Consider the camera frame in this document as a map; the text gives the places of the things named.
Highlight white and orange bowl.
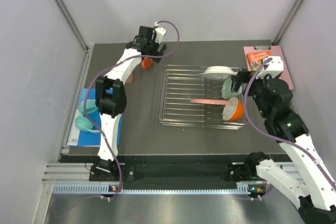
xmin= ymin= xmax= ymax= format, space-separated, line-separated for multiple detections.
xmin=223 ymin=97 xmax=244 ymax=122

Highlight pink and cream plate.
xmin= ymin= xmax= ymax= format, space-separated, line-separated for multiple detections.
xmin=190 ymin=99 xmax=234 ymax=106

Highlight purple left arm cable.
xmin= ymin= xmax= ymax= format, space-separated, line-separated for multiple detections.
xmin=86 ymin=20 xmax=181 ymax=204

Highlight orange ceramic mug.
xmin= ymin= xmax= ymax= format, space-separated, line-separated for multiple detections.
xmin=141 ymin=57 xmax=153 ymax=69

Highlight grey cable duct rail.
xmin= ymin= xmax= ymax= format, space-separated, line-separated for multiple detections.
xmin=52 ymin=183 xmax=265 ymax=195

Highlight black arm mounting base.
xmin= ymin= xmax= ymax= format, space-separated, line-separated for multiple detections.
xmin=60 ymin=154 xmax=260 ymax=190

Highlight pink plastic cup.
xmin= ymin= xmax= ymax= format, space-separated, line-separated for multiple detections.
xmin=125 ymin=73 xmax=134 ymax=84

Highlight metal wire dish rack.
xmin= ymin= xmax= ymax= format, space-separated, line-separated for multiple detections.
xmin=159 ymin=65 xmax=247 ymax=130

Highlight teal cat-ear headphones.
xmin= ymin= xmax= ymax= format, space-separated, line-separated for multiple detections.
xmin=75 ymin=99 xmax=102 ymax=133

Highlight white speckled plate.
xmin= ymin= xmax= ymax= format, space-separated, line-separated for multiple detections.
xmin=197 ymin=66 xmax=236 ymax=81

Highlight orange paperback book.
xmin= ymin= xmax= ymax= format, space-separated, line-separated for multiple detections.
xmin=247 ymin=51 xmax=284 ymax=79

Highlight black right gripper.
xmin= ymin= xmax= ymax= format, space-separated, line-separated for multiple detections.
xmin=230 ymin=69 xmax=274 ymax=118

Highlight pink clipboard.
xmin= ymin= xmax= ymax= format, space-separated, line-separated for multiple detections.
xmin=244 ymin=46 xmax=294 ymax=90

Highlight blue clip file folder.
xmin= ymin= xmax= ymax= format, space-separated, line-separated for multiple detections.
xmin=67 ymin=88 xmax=124 ymax=147

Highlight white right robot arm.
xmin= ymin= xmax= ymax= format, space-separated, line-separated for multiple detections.
xmin=230 ymin=56 xmax=335 ymax=223

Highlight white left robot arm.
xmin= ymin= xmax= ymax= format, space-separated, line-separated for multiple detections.
xmin=95 ymin=22 xmax=166 ymax=180

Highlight pale green ceramic bowl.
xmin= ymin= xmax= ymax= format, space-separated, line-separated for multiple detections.
xmin=222 ymin=77 xmax=242 ymax=100

